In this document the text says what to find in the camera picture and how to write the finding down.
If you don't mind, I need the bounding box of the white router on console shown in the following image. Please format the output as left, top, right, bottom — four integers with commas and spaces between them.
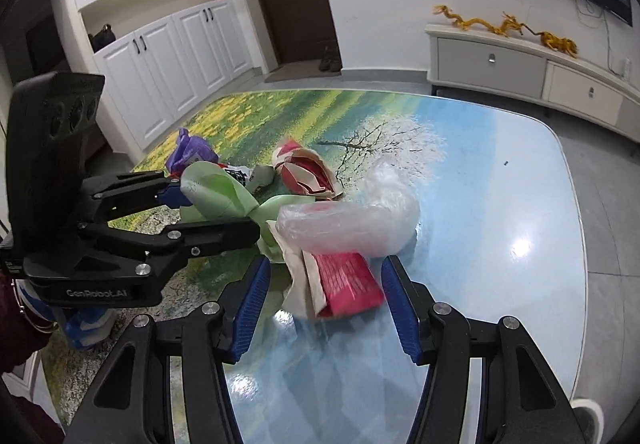
622, 58, 631, 81

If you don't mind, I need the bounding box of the black handbag on shelf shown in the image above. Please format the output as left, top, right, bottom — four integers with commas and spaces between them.
88, 24, 116, 53

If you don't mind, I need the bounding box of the red yellow snack packet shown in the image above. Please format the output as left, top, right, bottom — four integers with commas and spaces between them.
220, 164, 258, 193

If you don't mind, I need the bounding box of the left hand blue white glove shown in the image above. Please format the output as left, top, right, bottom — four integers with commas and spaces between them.
12, 279, 117, 350

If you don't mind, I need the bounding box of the clear plastic bag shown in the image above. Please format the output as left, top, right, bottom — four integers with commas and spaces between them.
276, 159, 421, 258

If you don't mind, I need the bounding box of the light green paper wrapper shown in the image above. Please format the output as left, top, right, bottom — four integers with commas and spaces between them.
180, 161, 314, 263

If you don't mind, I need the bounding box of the purple plastic bag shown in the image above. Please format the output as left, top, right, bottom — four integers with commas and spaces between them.
165, 128, 218, 176

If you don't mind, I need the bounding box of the brown door mat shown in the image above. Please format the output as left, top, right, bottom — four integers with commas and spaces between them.
264, 60, 342, 83

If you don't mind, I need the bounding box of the golden dragon figurine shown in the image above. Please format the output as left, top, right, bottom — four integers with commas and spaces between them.
433, 4, 524, 37

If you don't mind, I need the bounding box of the pair of dark shoes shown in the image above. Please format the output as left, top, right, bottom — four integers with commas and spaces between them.
319, 45, 343, 74

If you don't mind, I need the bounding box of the golden tiger figurine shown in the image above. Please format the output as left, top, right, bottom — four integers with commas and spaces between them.
537, 31, 578, 58

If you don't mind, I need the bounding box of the pink paper packet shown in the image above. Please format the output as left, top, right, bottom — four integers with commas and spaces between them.
267, 221, 385, 322

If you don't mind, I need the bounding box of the red white paper box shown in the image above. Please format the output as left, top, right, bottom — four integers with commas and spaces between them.
271, 138, 344, 199

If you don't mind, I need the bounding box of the white round trash bin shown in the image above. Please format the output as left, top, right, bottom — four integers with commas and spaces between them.
570, 398, 604, 444

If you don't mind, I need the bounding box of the white TV console cabinet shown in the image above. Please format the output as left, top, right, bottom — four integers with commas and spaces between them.
425, 24, 639, 142

